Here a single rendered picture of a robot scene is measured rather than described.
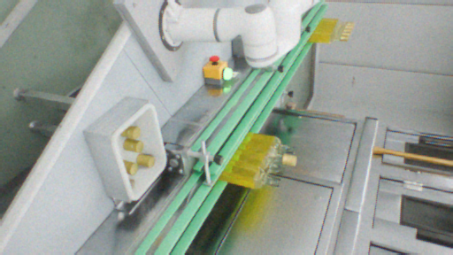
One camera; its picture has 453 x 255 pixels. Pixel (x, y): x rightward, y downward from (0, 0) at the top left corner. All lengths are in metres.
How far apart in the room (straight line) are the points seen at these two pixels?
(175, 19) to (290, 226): 0.72
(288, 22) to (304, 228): 0.63
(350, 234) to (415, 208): 0.29
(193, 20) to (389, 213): 0.89
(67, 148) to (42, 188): 0.10
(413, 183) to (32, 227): 1.21
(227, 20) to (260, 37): 0.10
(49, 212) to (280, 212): 0.70
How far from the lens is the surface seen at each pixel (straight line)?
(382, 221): 1.32
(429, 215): 1.40
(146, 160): 1.05
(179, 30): 1.07
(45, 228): 0.93
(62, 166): 0.90
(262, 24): 0.97
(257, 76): 1.47
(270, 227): 1.20
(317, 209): 1.26
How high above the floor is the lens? 1.39
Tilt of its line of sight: 22 degrees down
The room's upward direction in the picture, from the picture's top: 101 degrees clockwise
